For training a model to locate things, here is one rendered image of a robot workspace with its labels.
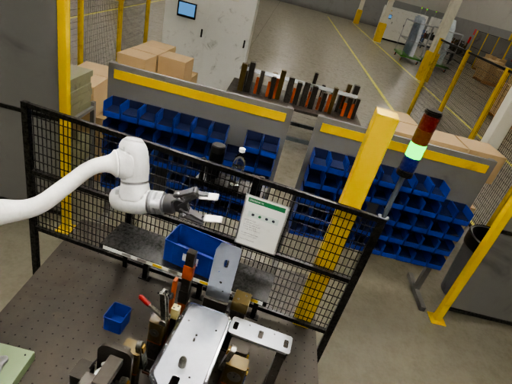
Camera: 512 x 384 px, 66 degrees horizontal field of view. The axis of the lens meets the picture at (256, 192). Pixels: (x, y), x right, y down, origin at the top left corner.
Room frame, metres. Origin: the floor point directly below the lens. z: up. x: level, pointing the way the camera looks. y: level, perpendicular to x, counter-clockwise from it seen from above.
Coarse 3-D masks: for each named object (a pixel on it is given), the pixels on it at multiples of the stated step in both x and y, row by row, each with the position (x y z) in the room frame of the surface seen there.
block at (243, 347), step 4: (232, 340) 1.19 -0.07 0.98; (236, 340) 1.19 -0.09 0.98; (240, 340) 1.20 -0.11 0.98; (236, 344) 1.17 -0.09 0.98; (240, 344) 1.17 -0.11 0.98; (244, 344) 1.18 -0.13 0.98; (248, 344) 1.18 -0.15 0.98; (240, 348) 1.15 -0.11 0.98; (244, 348) 1.16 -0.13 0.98; (248, 348) 1.17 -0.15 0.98; (236, 352) 1.13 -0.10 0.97; (240, 352) 1.13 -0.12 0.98; (244, 352) 1.14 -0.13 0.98; (240, 356) 1.13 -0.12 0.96; (244, 356) 1.13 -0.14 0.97; (248, 356) 1.16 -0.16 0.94; (220, 376) 1.18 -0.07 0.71; (220, 380) 1.14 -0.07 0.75
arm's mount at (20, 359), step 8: (0, 344) 1.03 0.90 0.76; (0, 352) 1.00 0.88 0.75; (8, 352) 1.01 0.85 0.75; (16, 352) 1.02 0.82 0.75; (24, 352) 1.03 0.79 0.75; (32, 352) 1.04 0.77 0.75; (8, 360) 0.97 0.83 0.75; (16, 360) 0.98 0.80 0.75; (24, 360) 0.99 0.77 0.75; (32, 360) 1.02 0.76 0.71; (8, 368) 0.94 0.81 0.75; (16, 368) 0.95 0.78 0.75; (24, 368) 0.97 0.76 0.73; (0, 376) 0.90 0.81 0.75; (8, 376) 0.91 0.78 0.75; (16, 376) 0.92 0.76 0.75
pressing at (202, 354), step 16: (192, 304) 1.31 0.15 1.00; (192, 320) 1.22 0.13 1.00; (208, 320) 1.24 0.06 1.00; (224, 320) 1.26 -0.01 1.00; (176, 336) 1.11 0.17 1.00; (192, 336) 1.13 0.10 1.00; (208, 336) 1.16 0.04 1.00; (224, 336) 1.18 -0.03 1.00; (160, 352) 1.02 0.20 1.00; (176, 352) 1.04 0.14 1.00; (192, 352) 1.06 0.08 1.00; (208, 352) 1.08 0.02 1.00; (160, 368) 0.95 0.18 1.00; (176, 368) 0.97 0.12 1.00; (192, 368) 0.99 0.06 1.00; (208, 368) 1.01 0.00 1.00
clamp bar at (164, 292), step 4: (164, 288) 1.15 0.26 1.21; (160, 292) 1.13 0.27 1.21; (164, 292) 1.13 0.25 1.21; (160, 296) 1.12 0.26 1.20; (164, 296) 1.11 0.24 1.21; (168, 296) 1.13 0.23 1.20; (172, 296) 1.13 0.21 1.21; (160, 300) 1.12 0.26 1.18; (164, 300) 1.11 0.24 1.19; (160, 304) 1.12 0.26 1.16; (164, 304) 1.11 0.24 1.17; (168, 304) 1.15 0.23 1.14; (160, 308) 1.12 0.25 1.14; (164, 308) 1.11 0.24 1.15; (168, 308) 1.15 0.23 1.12; (164, 312) 1.11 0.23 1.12; (168, 312) 1.14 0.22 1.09; (164, 316) 1.11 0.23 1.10; (168, 316) 1.14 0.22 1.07; (164, 320) 1.11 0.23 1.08; (168, 320) 1.14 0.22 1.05
